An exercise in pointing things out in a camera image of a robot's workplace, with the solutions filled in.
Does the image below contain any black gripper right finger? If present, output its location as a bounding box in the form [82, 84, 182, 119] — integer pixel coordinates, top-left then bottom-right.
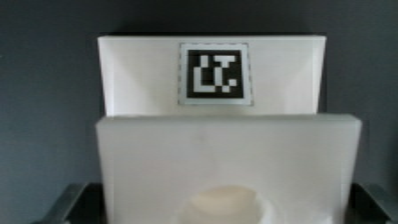
[349, 183, 398, 224]

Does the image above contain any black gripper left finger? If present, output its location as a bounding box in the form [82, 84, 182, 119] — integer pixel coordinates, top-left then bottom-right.
[31, 183, 107, 224]

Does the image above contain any white lamp bulb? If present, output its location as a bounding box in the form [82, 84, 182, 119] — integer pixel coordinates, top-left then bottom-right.
[182, 186, 264, 224]

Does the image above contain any white lamp base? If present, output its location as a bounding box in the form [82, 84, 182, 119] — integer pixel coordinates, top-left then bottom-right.
[97, 35, 363, 224]

